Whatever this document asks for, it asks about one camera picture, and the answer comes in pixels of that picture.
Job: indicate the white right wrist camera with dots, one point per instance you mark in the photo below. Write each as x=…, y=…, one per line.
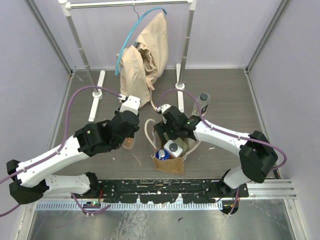
x=162, y=109

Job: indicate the dark cap clear bottle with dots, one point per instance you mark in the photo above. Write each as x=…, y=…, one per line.
x=203, y=101

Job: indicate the blue bottle white pump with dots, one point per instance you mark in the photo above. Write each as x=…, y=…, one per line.
x=162, y=155

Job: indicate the small green led board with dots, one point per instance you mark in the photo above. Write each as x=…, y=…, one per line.
x=92, y=205

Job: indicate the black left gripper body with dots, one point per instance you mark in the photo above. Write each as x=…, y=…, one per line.
x=130, y=132

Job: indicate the blue clothes hanger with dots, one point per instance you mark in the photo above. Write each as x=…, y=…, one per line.
x=117, y=65

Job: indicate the beige cloth garment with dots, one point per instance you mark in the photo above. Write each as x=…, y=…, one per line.
x=143, y=62

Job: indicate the white bottle grey cap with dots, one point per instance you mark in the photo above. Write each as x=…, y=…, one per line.
x=173, y=149

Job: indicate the cream lid green jar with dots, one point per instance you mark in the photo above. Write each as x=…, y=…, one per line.
x=182, y=144

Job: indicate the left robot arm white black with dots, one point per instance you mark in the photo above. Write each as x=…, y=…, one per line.
x=35, y=178

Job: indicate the canvas tote bag with handles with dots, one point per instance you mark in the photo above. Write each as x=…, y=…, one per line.
x=171, y=165

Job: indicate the white slotted cable duct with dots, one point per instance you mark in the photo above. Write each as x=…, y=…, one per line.
x=178, y=205

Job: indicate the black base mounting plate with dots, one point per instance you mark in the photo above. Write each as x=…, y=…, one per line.
x=160, y=191

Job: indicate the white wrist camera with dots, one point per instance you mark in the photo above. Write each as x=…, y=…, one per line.
x=162, y=109
x=129, y=103

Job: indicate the white metal clothes rack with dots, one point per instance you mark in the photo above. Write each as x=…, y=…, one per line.
x=97, y=94

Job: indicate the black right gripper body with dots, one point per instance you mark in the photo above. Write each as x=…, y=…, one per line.
x=164, y=126

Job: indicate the pink cap amber bottle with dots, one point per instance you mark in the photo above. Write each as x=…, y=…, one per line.
x=129, y=143

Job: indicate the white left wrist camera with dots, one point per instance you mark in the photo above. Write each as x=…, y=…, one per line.
x=129, y=103

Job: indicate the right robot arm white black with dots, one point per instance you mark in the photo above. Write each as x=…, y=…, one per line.
x=257, y=156

